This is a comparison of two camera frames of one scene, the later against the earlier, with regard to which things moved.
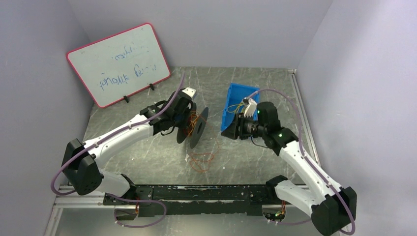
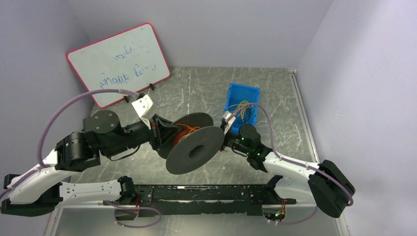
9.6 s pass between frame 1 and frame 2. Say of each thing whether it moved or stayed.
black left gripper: moved
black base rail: stayed
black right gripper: moved
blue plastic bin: stayed
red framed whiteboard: stayed
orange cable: moved
